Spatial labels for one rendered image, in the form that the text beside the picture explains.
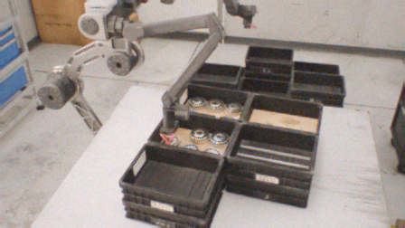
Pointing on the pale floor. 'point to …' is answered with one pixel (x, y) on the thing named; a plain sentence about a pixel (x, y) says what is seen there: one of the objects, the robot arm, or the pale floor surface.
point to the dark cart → (400, 131)
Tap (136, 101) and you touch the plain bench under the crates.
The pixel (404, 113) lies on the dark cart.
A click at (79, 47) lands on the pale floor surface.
